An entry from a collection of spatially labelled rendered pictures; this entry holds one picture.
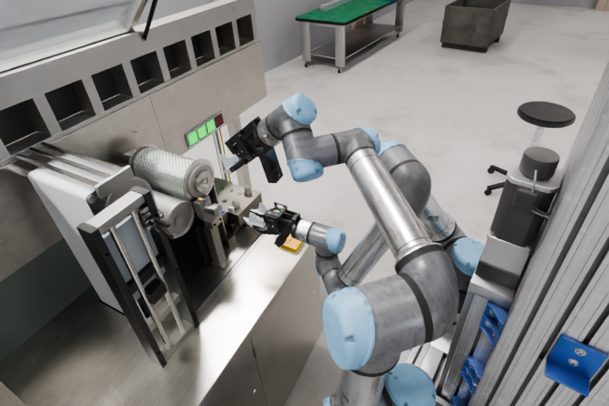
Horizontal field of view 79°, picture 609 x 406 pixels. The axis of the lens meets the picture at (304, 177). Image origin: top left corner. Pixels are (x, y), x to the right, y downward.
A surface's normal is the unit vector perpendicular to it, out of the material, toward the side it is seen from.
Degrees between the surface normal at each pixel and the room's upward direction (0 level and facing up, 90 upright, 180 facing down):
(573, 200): 90
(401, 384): 8
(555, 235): 90
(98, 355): 0
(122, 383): 0
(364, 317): 25
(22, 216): 90
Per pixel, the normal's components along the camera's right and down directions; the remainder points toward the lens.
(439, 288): 0.26, -0.61
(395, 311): 0.09, -0.49
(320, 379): -0.05, -0.81
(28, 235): 0.88, 0.23
